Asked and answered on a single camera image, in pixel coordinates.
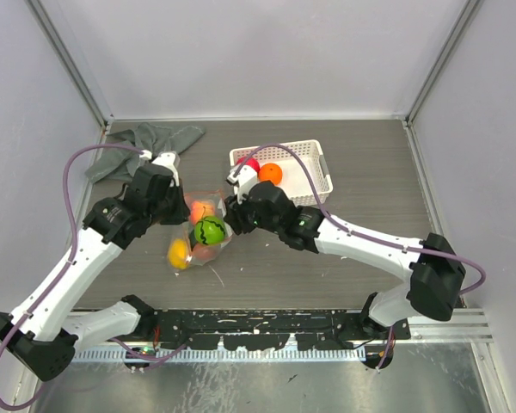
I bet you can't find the pink peach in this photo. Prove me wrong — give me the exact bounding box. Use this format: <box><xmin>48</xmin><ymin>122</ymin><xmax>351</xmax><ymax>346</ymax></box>
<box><xmin>189</xmin><ymin>200</ymin><xmax>216</xmax><ymax>225</ymax></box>

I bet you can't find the green watermelon ball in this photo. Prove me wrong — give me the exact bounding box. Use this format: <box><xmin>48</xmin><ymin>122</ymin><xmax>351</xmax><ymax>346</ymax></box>
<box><xmin>194</xmin><ymin>216</ymin><xmax>227</xmax><ymax>245</ymax></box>

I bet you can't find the orange fruit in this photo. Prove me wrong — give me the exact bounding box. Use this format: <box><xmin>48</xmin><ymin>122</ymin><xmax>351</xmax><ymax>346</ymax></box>
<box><xmin>258</xmin><ymin>163</ymin><xmax>283</xmax><ymax>185</ymax></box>

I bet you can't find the clear zip top bag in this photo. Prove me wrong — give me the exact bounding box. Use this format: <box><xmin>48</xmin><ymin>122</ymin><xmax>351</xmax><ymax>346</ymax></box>
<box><xmin>167</xmin><ymin>190</ymin><xmax>233</xmax><ymax>271</ymax></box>

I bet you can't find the white plastic basket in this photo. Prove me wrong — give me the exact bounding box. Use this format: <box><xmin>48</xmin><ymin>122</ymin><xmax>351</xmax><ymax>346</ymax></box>
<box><xmin>253</xmin><ymin>139</ymin><xmax>334</xmax><ymax>206</ymax></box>

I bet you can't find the yellow lemon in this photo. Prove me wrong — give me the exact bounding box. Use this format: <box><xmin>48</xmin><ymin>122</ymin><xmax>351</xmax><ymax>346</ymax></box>
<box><xmin>168</xmin><ymin>238</ymin><xmax>189</xmax><ymax>270</ymax></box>

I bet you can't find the red apple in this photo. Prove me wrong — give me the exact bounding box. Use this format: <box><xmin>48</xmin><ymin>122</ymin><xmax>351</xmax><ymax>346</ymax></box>
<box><xmin>236</xmin><ymin>157</ymin><xmax>261</xmax><ymax>173</ymax></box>

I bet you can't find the brown passion fruit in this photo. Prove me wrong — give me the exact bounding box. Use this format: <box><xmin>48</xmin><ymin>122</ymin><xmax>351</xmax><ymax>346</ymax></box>
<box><xmin>192</xmin><ymin>243</ymin><xmax>218</xmax><ymax>262</ymax></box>

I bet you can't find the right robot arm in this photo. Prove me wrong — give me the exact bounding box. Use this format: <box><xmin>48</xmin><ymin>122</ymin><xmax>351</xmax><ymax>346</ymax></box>
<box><xmin>224</xmin><ymin>182</ymin><xmax>465</xmax><ymax>339</ymax></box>

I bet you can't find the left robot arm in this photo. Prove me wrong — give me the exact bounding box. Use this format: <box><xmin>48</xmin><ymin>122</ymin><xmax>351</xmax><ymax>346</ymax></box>
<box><xmin>0</xmin><ymin>163</ymin><xmax>189</xmax><ymax>382</ymax></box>

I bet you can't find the grey cloth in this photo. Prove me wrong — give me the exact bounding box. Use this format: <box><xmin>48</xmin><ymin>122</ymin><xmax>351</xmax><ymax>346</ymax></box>
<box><xmin>85</xmin><ymin>122</ymin><xmax>206</xmax><ymax>183</ymax></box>

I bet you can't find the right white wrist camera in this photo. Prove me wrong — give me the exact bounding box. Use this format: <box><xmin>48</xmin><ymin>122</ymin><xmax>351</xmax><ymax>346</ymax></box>
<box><xmin>226</xmin><ymin>164</ymin><xmax>259</xmax><ymax>204</ymax></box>

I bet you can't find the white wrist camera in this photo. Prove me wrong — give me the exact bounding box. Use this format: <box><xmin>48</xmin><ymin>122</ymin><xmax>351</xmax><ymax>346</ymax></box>
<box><xmin>226</xmin><ymin>164</ymin><xmax>259</xmax><ymax>204</ymax></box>
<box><xmin>138</xmin><ymin>150</ymin><xmax>180</xmax><ymax>175</ymax></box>

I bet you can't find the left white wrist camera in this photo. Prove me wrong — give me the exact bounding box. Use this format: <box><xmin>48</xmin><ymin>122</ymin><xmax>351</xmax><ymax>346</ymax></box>
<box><xmin>138</xmin><ymin>150</ymin><xmax>180</xmax><ymax>175</ymax></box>

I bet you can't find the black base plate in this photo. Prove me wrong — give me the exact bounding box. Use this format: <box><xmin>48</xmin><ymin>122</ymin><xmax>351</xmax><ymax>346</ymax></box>
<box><xmin>118</xmin><ymin>310</ymin><xmax>388</xmax><ymax>351</ymax></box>

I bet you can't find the grey cable duct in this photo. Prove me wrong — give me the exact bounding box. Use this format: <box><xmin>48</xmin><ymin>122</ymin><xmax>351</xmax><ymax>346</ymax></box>
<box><xmin>73</xmin><ymin>345</ymin><xmax>366</xmax><ymax>363</ymax></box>

